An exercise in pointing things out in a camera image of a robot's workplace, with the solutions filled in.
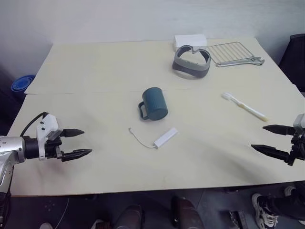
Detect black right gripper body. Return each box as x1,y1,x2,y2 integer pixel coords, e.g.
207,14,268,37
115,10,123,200
286,133,305,167

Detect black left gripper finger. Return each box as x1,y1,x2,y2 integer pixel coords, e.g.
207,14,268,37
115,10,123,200
61,149,93,163
59,128,85,138

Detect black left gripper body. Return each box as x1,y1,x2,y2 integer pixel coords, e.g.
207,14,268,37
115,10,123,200
44,137,63,160

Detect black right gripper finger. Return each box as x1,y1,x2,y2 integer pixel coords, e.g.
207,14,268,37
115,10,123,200
251,144,292,164
262,124,296,137

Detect white toothbrush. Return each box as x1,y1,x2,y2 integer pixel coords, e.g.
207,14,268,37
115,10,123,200
221,92,270,123

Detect white and black sneaker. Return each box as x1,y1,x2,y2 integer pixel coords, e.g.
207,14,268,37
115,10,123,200
284,185,297,197
252,193,279,229

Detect black trouser leg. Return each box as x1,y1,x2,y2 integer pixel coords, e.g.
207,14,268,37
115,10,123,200
266,185,305,221

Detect blue stacked bowls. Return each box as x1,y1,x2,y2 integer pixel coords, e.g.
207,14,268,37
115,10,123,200
10,74,36,93

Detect black chair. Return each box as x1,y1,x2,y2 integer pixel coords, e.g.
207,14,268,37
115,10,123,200
278,34,305,93

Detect silver adjustable wrench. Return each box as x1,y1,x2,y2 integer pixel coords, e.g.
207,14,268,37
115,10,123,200
216,56,265,68

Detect black ribbed block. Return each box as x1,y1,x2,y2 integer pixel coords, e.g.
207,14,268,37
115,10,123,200
228,209,248,229

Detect dark rounded shape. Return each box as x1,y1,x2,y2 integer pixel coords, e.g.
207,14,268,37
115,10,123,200
171,195,203,229
113,204,145,229

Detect dark green plastic mug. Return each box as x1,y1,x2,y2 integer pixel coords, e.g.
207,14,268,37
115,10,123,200
138,87,170,122

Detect white rectangular box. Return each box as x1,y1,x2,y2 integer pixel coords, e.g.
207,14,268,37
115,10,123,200
173,34,208,52

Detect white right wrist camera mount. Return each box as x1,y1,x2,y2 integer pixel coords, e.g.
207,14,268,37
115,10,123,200
293,114,305,138

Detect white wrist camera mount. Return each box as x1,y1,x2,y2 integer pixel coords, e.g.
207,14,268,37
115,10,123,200
35,114,63,161
293,114,305,138

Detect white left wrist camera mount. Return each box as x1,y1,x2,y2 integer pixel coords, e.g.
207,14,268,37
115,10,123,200
35,114,63,161

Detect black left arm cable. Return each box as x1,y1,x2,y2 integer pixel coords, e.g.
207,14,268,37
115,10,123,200
20,111,50,137

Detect white adapter with short cable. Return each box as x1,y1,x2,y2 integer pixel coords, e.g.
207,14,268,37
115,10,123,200
128,127,180,151

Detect metal wire rack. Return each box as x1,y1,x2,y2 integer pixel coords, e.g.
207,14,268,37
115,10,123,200
206,42,251,68

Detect grey headset head strap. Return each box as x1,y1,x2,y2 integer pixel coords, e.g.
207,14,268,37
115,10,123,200
172,44,212,80

